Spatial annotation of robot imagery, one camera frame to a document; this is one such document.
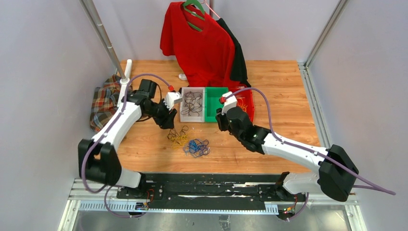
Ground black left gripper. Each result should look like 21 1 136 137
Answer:
145 98 178 129

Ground black cable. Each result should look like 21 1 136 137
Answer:
167 125 189 142
180 91 204 117

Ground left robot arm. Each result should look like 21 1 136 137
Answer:
78 79 182 199

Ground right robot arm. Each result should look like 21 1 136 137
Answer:
216 107 358 202

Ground green plastic bin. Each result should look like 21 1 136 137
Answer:
204 87 229 122

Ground red plastic bin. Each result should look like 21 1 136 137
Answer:
235 90 255 122

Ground white plastic bin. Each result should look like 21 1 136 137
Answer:
180 87 205 123

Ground black t-shirt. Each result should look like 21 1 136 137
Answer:
216 18 251 87

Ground plaid cloth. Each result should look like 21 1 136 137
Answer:
89 75 121 133

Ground red t-shirt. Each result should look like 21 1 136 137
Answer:
160 1 239 88

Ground green clothes hanger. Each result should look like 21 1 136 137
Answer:
182 0 206 32

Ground pink clothes hanger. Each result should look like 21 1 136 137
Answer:
203 0 221 19

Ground white stand with pole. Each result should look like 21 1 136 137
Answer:
79 0 132 107

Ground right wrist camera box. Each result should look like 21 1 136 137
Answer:
219 91 237 115

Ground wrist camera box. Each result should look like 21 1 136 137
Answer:
164 92 183 111
219 91 237 115

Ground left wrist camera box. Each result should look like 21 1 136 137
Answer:
164 92 183 111

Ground blue cable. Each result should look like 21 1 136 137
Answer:
182 139 211 159

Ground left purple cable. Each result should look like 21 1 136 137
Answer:
81 73 174 219

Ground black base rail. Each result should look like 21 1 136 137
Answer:
116 173 306 213

